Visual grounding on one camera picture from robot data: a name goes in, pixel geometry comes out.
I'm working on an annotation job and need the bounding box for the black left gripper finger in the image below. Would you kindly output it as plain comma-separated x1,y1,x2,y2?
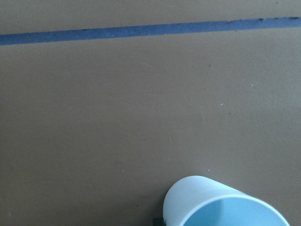
153,218,165,226

